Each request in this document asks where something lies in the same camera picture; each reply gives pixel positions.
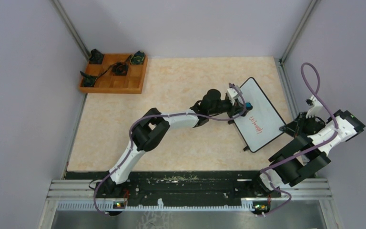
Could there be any blue whiteboard eraser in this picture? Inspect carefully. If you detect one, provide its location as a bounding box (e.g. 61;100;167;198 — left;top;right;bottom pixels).
245;102;253;111

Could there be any small black-framed whiteboard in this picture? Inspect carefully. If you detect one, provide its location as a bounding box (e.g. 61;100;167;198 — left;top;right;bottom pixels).
228;77;286;153

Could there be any aluminium frame rail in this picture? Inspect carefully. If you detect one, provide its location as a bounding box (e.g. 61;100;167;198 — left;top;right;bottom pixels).
47;178;333;214

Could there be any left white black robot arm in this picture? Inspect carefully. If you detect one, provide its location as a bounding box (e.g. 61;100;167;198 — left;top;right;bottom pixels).
96;85;253;198

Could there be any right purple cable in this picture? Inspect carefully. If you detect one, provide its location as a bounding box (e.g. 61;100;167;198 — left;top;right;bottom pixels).
258;62;339;217

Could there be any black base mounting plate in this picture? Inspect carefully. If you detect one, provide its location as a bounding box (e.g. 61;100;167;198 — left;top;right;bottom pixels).
63;170;282;199

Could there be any dark object tray bottom-left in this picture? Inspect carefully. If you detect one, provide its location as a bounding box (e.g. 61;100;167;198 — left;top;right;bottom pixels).
80;71;98;87

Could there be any dark object tray centre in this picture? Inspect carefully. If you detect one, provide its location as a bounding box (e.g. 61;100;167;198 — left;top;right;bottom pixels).
111;62;129;76

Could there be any dark object tray top-left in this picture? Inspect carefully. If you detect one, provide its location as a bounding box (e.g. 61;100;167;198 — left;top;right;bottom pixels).
89;49;104;64

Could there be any orange wooden compartment tray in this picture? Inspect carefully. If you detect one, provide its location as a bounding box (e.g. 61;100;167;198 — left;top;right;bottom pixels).
79;53;148;94

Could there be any dark object tray top-right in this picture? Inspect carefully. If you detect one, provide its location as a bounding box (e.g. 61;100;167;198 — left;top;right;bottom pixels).
130;51;146;65

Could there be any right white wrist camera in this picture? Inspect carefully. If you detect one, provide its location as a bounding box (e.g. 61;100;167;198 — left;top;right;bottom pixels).
305;95;323;118

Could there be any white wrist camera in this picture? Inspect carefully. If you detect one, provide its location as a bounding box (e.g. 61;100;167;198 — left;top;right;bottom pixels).
305;95;323;118
226;83;242;104

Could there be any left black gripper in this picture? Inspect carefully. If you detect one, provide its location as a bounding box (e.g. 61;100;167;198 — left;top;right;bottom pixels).
209;97;247;119

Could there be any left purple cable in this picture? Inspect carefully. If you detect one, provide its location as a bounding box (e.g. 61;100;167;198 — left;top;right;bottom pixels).
93;83;247;216

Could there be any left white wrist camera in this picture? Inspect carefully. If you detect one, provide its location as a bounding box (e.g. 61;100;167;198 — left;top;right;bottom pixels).
226;83;242;104

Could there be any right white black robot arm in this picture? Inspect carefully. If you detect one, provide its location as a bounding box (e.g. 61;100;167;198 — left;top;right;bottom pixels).
249;110;365;197

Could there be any purple cable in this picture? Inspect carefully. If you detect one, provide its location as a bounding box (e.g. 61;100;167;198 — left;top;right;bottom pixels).
93;83;247;216
258;62;339;217

